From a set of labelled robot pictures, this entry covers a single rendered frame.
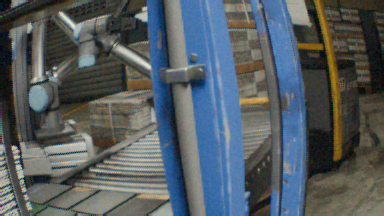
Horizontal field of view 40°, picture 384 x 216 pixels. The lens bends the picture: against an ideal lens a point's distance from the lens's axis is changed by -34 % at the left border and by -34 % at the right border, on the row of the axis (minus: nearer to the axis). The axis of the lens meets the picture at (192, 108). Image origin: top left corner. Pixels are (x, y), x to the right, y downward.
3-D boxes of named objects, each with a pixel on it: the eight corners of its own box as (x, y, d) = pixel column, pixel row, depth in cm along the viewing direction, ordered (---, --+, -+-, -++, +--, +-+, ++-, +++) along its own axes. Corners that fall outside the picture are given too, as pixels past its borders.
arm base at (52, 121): (41, 134, 263) (38, 111, 261) (39, 129, 277) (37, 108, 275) (66, 130, 267) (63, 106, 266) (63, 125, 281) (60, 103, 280)
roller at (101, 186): (72, 191, 187) (68, 176, 186) (227, 198, 172) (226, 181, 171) (67, 194, 182) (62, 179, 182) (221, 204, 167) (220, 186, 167)
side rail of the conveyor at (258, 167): (300, 128, 289) (298, 99, 288) (309, 126, 288) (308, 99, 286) (212, 231, 164) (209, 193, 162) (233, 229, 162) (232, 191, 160)
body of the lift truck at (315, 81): (279, 171, 505) (270, 59, 494) (310, 151, 545) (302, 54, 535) (341, 166, 459) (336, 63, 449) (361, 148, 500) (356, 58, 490)
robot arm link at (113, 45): (99, 26, 305) (188, 78, 305) (103, 25, 316) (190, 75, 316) (85, 47, 307) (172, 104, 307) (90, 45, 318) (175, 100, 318)
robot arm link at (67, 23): (40, 9, 270) (94, 65, 270) (33, 10, 259) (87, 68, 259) (54, -10, 268) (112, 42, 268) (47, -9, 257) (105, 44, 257)
